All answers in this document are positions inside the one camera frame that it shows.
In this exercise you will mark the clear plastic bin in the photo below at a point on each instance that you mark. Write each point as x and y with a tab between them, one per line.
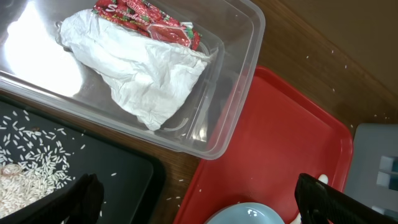
35	65

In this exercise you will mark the white napkin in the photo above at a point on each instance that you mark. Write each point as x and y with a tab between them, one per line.
148	78

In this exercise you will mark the grey dishwasher rack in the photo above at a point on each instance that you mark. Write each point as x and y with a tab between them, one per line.
372	178

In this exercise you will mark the black food waste tray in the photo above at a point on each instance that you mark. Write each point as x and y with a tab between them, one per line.
132	180

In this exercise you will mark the red plastic tray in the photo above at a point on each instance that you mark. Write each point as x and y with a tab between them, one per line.
280	134

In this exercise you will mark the pile of rice waste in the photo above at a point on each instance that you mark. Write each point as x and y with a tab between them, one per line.
35	165

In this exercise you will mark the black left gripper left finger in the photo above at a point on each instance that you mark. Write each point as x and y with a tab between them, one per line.
80	205

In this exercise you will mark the light blue plate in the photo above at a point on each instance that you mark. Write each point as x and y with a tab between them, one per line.
246	213

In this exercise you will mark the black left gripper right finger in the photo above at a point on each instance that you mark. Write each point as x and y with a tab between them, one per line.
342	209

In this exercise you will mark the red strawberry candy wrapper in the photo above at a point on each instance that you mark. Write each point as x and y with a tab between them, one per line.
148	20

